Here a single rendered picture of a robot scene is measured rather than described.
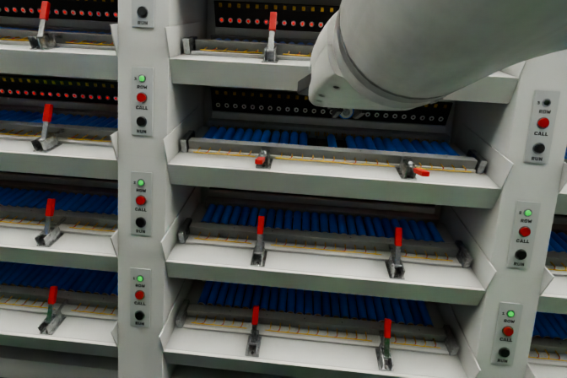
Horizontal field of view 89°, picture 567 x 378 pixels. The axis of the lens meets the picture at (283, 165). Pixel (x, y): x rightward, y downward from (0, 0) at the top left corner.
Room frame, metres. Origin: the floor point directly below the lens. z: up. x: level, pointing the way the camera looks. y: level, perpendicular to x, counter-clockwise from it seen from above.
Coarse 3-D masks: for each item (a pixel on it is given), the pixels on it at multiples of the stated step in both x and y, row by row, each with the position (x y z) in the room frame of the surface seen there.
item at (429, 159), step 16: (192, 144) 0.58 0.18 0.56; (208, 144) 0.57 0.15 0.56; (224, 144) 0.57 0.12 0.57; (240, 144) 0.57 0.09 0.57; (256, 144) 0.57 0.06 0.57; (272, 144) 0.57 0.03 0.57; (288, 144) 0.58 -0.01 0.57; (304, 160) 0.55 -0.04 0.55; (320, 160) 0.55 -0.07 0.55; (368, 160) 0.56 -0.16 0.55; (384, 160) 0.56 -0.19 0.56; (400, 160) 0.56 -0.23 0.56; (416, 160) 0.56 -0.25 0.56; (432, 160) 0.55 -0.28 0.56; (448, 160) 0.55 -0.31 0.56; (464, 160) 0.55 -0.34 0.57
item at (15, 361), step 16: (0, 352) 0.61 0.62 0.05; (16, 352) 0.61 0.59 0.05; (32, 352) 0.61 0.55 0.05; (48, 352) 0.62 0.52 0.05; (64, 352) 0.62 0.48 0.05; (0, 368) 0.59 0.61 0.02; (16, 368) 0.59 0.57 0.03; (32, 368) 0.59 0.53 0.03; (48, 368) 0.59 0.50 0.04; (64, 368) 0.58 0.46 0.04; (80, 368) 0.58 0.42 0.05; (96, 368) 0.58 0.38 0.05; (112, 368) 0.58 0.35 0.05; (176, 368) 0.60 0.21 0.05; (192, 368) 0.60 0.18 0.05; (208, 368) 0.60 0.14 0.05
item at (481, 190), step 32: (192, 128) 0.65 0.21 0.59; (384, 128) 0.68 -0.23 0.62; (416, 128) 0.67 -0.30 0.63; (192, 160) 0.55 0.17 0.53; (224, 160) 0.55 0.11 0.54; (288, 160) 0.57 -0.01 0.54; (480, 160) 0.54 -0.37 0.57; (288, 192) 0.54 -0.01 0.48; (320, 192) 0.53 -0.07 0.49; (352, 192) 0.53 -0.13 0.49; (384, 192) 0.52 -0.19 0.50; (416, 192) 0.52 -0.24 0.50; (448, 192) 0.51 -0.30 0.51; (480, 192) 0.51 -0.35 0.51
